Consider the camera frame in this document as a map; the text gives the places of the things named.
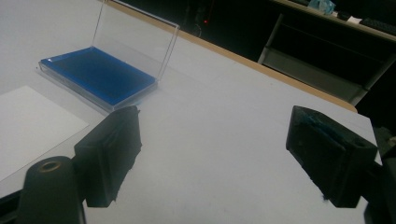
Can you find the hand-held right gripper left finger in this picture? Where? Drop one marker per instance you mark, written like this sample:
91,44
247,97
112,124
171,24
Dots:
107,155

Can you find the teal crumpled bag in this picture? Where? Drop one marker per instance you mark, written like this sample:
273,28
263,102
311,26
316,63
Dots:
322,5

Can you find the black keyboard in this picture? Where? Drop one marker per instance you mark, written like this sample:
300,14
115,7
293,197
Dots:
378,26

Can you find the small white card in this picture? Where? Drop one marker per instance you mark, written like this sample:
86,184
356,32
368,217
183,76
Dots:
354,19

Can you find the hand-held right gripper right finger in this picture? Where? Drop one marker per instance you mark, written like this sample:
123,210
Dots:
323,152

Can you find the white paper sheet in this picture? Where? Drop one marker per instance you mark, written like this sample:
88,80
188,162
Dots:
31,127

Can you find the blue ink pad clear case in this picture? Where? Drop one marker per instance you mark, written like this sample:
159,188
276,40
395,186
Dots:
99,74

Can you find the grey metal shelf rack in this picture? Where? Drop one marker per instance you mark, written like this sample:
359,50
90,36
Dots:
314,65

